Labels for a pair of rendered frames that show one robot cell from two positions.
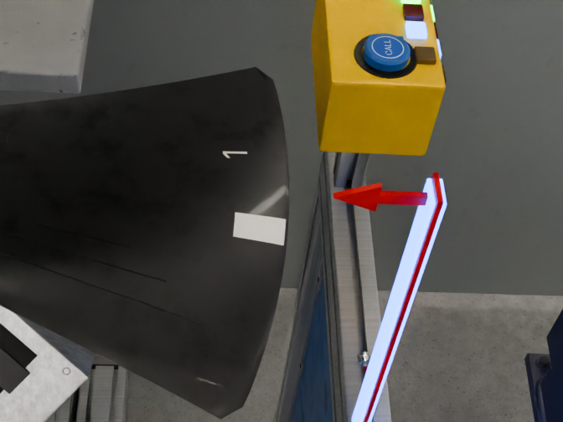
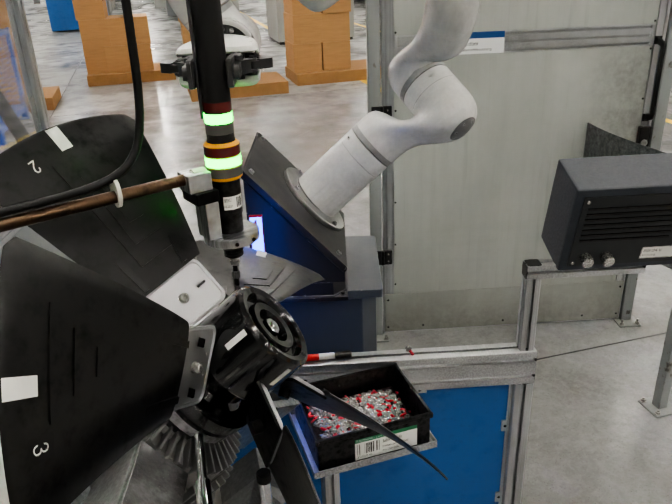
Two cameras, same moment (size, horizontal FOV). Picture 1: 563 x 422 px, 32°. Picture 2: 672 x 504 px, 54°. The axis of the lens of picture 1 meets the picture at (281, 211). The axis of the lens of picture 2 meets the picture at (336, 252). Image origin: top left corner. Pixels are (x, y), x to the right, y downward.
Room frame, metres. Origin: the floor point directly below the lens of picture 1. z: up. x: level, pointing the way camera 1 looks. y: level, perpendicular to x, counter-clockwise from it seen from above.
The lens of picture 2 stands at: (0.14, 1.00, 1.63)
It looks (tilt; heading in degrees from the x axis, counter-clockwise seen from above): 25 degrees down; 276
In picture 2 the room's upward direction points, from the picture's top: 2 degrees counter-clockwise
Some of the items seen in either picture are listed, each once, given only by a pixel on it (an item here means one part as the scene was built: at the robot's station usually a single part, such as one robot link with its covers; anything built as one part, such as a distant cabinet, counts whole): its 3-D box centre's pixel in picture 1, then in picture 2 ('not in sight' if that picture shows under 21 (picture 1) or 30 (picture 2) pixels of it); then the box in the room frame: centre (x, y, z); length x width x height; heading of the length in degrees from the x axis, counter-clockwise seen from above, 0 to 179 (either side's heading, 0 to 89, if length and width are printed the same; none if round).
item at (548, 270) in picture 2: not in sight; (583, 266); (-0.23, -0.19, 1.04); 0.24 x 0.03 x 0.03; 8
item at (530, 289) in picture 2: not in sight; (528, 306); (-0.12, -0.18, 0.96); 0.03 x 0.03 x 0.20; 8
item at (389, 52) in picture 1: (386, 53); not in sight; (0.65, -0.07, 1.08); 0.04 x 0.04 x 0.02
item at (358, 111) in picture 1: (372, 64); not in sight; (0.69, -0.06, 1.02); 0.16 x 0.10 x 0.11; 8
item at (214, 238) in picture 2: not in sight; (221, 204); (0.36, 0.26, 1.35); 0.09 x 0.07 x 0.10; 43
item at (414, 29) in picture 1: (415, 29); not in sight; (0.69, -0.10, 1.08); 0.02 x 0.02 x 0.01; 8
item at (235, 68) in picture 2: not in sight; (242, 68); (0.32, 0.23, 1.51); 0.07 x 0.03 x 0.03; 98
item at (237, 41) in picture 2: not in sight; (221, 58); (0.37, 0.14, 1.50); 0.11 x 0.10 x 0.07; 98
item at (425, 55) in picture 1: (425, 55); not in sight; (0.65, -0.10, 1.08); 0.02 x 0.02 x 0.01; 8
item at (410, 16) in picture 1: (413, 12); not in sight; (0.71, -0.09, 1.08); 0.02 x 0.02 x 0.01; 8
